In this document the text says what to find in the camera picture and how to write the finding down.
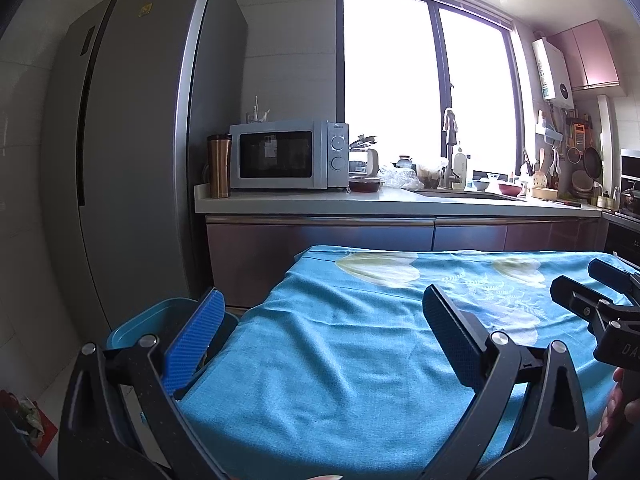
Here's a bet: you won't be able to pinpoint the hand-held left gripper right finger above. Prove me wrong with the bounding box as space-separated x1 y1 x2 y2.
421 284 592 480

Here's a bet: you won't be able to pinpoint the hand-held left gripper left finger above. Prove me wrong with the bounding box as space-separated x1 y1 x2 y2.
57 287 231 480

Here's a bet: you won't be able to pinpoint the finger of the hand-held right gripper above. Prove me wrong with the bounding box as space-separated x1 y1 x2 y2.
550 275 640 331
587 258 640 306

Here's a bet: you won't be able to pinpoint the blue plastic bin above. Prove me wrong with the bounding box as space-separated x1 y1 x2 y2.
106 297 241 367

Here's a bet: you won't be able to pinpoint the person's right hand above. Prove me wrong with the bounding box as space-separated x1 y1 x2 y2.
597 367 626 441

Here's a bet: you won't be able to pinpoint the black built-in oven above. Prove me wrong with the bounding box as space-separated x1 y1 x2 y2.
602 212 640 262

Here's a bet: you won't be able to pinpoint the black frying pan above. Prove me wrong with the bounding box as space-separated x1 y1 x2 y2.
582 146 604 179

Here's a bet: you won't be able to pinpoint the perforated spatula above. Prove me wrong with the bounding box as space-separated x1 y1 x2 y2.
532 149 549 189

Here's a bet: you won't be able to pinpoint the white pipe cover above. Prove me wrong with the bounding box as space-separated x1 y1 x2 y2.
597 94 621 207

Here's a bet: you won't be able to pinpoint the blue floral tablecloth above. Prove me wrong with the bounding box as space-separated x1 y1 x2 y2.
177 245 634 480

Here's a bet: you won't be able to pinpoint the steel kitchen sink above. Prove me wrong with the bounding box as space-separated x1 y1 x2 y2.
410 189 526 202

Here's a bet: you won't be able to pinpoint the brown base cabinets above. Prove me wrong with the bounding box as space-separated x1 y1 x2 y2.
205 215 604 311

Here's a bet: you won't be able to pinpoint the clear plastic bag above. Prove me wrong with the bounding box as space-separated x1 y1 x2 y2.
381 165 425 190

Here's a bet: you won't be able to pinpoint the white soap bottle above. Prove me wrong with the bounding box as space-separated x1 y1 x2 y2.
451 146 470 191

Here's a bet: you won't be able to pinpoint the copper thermos flask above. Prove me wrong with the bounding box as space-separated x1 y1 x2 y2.
207 134 234 200

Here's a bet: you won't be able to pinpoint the dark red lidded container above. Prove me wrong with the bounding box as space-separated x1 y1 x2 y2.
348 176 384 194

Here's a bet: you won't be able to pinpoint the white kitchen countertop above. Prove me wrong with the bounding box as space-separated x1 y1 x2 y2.
194 187 604 219

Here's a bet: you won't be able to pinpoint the red bag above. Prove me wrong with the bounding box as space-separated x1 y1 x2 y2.
0 391 59 457

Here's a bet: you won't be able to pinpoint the grey refrigerator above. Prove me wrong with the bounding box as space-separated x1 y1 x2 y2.
42 0 249 332

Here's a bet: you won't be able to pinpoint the steel kitchen faucet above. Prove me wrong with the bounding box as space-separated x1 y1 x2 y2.
441 107 461 190

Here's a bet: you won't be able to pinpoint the glass kettle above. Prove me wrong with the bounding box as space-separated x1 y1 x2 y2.
348 135 380 179

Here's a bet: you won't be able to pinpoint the white microwave oven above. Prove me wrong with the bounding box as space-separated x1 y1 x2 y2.
229 120 350 191

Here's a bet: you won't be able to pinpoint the white water heater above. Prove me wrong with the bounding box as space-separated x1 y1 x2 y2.
531 37 576 110

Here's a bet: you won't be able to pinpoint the white figurines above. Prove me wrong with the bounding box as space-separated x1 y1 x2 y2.
245 95 274 124

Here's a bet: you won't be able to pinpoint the dark framed window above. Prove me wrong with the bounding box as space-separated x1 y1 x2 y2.
336 0 526 191

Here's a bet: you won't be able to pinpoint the pink wall cabinet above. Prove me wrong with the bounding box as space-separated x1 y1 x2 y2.
547 20 621 92

